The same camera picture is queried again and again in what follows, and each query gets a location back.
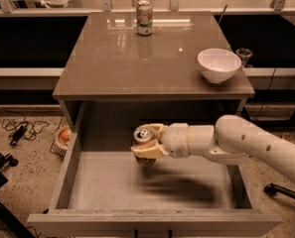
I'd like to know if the wire basket with fruit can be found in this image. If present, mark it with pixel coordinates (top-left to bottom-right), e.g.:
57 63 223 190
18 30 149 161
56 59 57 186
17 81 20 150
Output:
50 117 72 161

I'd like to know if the green white soda can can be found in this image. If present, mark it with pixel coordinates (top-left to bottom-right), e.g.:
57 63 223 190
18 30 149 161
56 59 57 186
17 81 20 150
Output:
136 0 153 36

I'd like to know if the orange soda can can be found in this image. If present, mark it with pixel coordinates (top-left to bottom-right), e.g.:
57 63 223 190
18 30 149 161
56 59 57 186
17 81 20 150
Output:
133 127 156 168

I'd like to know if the black power adapter with cable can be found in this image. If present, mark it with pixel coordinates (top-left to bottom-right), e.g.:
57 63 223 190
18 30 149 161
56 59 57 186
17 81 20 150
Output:
1 111 50 147

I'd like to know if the small clear glass cup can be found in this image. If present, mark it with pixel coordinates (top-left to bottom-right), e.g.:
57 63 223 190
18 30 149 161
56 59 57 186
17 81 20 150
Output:
236 48 253 66

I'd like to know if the black chair leg with caster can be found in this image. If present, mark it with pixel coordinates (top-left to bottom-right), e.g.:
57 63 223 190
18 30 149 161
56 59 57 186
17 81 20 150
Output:
263 183 295 199

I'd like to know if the white ceramic bowl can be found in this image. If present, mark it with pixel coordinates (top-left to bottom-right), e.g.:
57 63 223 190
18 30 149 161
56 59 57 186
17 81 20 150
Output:
198 49 241 84

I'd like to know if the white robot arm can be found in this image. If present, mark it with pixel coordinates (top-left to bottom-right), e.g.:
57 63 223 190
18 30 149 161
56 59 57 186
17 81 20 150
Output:
131 115 295 183

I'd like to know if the open grey top drawer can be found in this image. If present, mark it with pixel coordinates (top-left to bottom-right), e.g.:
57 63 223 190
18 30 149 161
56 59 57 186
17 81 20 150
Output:
27 100 284 238

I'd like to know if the grey cabinet counter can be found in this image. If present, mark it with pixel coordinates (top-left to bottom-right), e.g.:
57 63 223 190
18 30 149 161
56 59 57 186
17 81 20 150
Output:
53 12 254 127

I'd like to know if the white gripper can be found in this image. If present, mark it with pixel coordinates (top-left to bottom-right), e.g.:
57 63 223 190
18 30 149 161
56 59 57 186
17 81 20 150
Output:
130 123 189 159

